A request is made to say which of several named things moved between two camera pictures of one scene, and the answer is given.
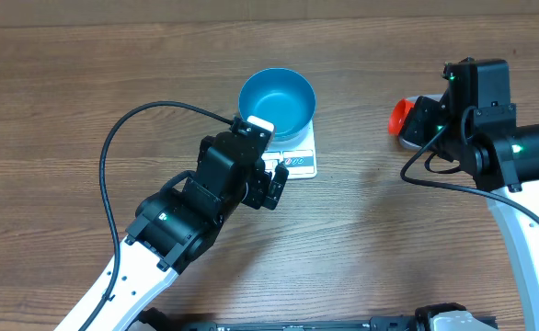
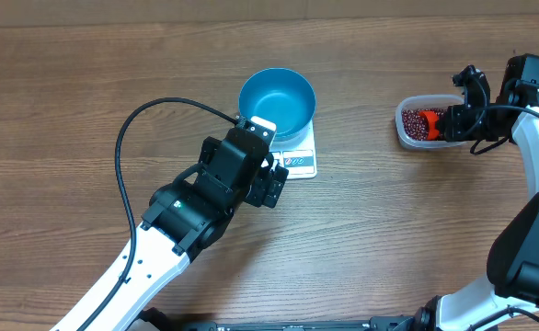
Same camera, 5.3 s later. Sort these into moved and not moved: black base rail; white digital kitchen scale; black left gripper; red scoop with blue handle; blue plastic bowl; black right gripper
Moved: black right gripper; red scoop with blue handle
Not moved: blue plastic bowl; black left gripper; black base rail; white digital kitchen scale
